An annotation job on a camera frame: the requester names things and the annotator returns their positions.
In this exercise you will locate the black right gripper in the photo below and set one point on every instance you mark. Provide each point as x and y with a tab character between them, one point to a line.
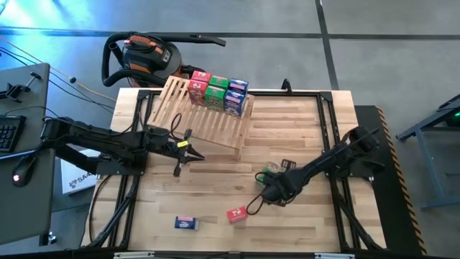
282	188

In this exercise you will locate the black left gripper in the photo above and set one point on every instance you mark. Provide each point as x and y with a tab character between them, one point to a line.
176	147

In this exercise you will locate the green Apple Jacks cereal box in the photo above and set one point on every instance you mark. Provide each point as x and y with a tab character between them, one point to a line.
219	82
215	98
269	170

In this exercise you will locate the red Froot Loops cereal box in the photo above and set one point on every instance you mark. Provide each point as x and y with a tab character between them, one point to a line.
201	76
197	93
237	214

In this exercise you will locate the blue Frosted Flakes cereal box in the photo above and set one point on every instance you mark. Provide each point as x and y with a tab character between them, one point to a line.
186	223
238	85
233	103

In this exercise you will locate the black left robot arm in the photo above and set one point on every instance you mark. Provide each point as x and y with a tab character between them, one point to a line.
108	144

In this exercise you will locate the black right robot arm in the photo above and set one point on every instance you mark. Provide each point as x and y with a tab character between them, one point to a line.
323	162

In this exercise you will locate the slatted wooden shelf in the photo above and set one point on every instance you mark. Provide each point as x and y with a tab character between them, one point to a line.
212	126

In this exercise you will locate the black and orange vacuum cleaner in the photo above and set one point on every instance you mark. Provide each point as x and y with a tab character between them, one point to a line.
147	57

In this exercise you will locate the white printed carton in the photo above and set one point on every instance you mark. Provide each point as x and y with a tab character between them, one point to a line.
75	176

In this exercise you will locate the black mat with hazard stripe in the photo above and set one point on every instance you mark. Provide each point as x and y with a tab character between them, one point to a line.
395	223

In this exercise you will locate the blue metal stand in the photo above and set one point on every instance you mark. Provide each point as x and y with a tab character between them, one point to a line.
426	162

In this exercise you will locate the silver desk knob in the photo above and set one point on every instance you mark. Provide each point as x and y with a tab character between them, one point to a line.
49	238

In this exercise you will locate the black computer mouse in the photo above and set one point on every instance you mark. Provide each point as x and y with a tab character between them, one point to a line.
22	171

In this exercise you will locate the dark grey desk top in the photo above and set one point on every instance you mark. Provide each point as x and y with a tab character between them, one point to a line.
25	212
25	93

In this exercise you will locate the black keyboard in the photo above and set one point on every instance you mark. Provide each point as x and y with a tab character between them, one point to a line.
10	133

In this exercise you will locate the black box with green light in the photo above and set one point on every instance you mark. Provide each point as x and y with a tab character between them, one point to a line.
454	120

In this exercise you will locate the black table frame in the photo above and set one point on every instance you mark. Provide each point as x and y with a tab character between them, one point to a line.
325	118

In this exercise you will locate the silver table bracket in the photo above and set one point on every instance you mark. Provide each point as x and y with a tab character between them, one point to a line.
133	255
334	256

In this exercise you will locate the black frame clamp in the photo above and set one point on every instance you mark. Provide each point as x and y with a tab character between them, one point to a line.
286	85

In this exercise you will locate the black desk clamp mount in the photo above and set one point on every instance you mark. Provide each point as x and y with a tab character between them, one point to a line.
14	90

